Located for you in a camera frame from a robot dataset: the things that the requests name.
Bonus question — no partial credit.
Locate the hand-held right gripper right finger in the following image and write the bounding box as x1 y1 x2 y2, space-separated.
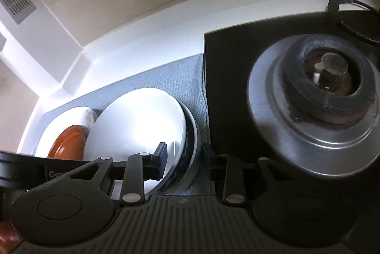
203 144 300 207

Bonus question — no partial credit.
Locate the white bowl blue pattern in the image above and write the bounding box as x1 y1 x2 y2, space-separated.
83 88 198 194

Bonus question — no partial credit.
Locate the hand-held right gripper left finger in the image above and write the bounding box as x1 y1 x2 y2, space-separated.
67 142 167 205

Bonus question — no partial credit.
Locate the brown round plate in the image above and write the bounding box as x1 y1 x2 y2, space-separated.
46 125 91 160

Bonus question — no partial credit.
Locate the black pan support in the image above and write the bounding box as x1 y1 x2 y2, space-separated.
327 0 380 44

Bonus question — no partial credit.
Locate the grey table mat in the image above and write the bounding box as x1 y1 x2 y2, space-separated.
43 53 227 198

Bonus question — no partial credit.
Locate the light blue bowl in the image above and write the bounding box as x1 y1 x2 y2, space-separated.
160 100 204 197

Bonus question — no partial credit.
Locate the black glass gas stove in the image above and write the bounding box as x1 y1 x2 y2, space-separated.
203 9 380 204

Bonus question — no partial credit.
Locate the white square floral plate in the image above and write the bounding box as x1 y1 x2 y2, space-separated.
35 106 98 158

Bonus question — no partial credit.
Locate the metal gas burner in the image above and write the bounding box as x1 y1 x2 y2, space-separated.
246 34 380 179

